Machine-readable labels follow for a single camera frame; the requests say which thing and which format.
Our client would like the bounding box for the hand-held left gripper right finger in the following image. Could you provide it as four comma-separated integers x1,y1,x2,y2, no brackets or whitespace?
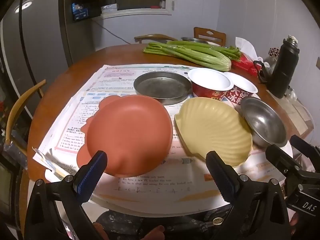
205,151,292,240

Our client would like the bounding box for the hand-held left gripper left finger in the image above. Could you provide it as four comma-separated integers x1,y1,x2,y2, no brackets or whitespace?
25,151,108,240

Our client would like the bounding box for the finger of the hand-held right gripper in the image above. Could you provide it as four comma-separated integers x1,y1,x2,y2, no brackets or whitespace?
290,135,320,160
265,144,309,178

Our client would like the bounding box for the stainless steel bowl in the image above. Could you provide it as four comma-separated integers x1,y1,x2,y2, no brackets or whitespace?
240,97,288,148

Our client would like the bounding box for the yellow shell-shaped plate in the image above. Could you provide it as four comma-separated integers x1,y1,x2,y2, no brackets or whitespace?
174,97,253,168

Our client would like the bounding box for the round metal plate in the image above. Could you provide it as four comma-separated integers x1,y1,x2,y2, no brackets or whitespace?
133,71,192,105

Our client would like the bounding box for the white paper sheet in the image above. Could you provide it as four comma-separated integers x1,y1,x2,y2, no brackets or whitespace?
287,97,314,138

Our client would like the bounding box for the folded paper leaflet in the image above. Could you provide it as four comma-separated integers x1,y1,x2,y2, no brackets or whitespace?
34,149,73,178

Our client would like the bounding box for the black thermos bottle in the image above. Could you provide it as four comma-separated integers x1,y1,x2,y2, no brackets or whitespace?
253,35,300,99

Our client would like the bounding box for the red tissue box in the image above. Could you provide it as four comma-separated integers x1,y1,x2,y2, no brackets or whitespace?
231,37,263,78

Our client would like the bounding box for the curved wooden armchair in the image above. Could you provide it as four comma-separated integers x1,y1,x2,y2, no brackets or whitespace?
5,79,47,155
134,34,170,44

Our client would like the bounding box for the printed newspaper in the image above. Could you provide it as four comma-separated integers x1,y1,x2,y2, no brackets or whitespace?
32,64,293,217

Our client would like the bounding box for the celery bunch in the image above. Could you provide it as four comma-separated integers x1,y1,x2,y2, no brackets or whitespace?
143,40,242,72

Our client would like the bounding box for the grey refrigerator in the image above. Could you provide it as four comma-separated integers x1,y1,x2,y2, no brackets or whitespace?
0,0,73,120

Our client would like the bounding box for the small metal dish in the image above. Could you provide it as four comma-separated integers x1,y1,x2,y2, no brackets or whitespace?
181,37,209,44

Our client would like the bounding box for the wooden chair with cutout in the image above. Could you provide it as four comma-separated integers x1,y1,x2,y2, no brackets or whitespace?
194,27,227,47

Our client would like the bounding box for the blue box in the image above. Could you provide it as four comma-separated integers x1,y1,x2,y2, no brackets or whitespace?
72,2,90,20

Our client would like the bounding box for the black cable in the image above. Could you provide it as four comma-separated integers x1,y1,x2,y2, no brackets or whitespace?
91,19,144,47

